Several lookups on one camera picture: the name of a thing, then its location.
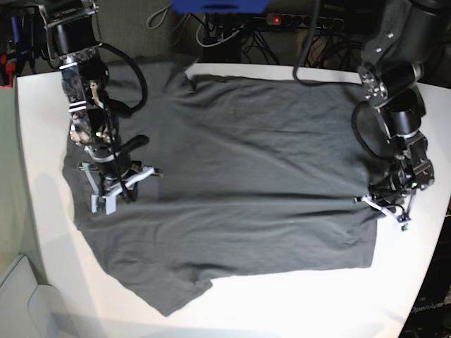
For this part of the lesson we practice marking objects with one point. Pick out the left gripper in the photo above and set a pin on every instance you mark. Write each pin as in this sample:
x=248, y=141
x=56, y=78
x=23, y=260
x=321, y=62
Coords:
x=393, y=203

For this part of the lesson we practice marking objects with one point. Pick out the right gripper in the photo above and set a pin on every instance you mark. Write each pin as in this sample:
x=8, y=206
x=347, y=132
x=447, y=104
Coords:
x=107, y=185

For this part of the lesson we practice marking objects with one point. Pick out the grey t-shirt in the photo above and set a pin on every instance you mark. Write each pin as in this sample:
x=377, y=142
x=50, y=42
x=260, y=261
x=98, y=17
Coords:
x=259, y=177

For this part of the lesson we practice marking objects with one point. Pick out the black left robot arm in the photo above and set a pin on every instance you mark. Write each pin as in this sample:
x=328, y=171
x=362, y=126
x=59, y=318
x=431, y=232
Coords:
x=392, y=64

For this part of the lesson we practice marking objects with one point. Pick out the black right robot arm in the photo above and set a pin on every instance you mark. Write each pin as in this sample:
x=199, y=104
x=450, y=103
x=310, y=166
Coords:
x=74, y=39

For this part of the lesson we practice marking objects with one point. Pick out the red clamp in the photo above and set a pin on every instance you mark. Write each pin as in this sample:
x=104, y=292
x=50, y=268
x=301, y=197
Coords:
x=8, y=70

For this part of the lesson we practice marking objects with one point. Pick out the black power strip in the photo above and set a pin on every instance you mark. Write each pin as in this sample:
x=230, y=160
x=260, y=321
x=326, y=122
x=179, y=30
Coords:
x=303, y=21

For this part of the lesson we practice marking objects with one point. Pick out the blue box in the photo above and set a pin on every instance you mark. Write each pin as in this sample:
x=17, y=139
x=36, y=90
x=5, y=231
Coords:
x=219, y=6

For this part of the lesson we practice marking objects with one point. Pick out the blue tool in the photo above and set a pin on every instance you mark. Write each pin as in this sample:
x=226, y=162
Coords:
x=20, y=45

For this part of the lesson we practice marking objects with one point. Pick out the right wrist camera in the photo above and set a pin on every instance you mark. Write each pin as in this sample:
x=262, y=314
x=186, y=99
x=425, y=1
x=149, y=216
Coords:
x=103, y=204

